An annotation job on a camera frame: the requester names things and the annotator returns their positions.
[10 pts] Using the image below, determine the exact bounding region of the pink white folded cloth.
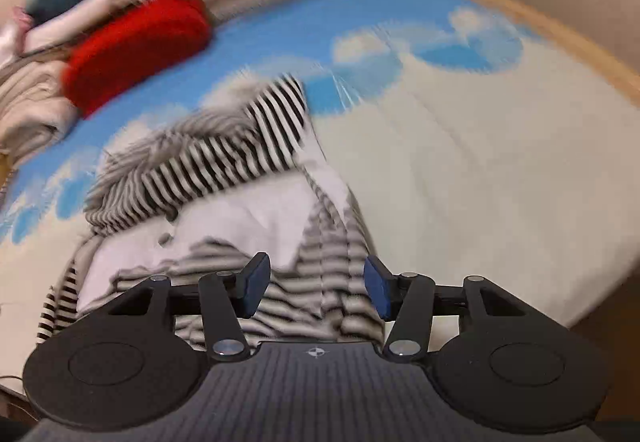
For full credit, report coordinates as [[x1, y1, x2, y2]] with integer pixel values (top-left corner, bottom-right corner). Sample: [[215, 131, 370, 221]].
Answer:
[[0, 7, 33, 68]]

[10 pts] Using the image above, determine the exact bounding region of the blue patterned bed sheet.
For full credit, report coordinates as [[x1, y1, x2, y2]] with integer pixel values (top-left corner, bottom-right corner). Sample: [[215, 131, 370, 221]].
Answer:
[[0, 0, 640, 393]]

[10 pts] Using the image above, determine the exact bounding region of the red folded blanket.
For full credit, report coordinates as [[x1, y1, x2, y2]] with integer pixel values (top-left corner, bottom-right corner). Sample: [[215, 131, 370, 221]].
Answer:
[[62, 0, 213, 119]]

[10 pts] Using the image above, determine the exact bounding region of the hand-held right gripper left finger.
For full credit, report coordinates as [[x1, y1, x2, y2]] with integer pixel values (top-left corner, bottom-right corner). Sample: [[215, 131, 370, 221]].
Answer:
[[102, 252, 273, 363]]

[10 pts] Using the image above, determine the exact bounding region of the cream folded quilt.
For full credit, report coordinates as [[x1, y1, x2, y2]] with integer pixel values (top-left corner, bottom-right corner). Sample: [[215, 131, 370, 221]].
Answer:
[[0, 57, 83, 163]]

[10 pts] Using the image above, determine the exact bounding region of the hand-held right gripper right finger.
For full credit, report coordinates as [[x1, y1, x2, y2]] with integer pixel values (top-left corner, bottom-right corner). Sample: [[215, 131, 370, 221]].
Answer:
[[364, 256, 521, 363]]

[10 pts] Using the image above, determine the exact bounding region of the black white striped hooded shirt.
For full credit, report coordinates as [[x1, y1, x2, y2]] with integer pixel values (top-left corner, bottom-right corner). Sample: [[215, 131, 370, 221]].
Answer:
[[37, 74, 388, 353]]

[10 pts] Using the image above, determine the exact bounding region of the wooden bed side rail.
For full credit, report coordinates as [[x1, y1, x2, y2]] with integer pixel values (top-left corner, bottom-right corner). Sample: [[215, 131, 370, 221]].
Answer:
[[380, 0, 640, 93]]

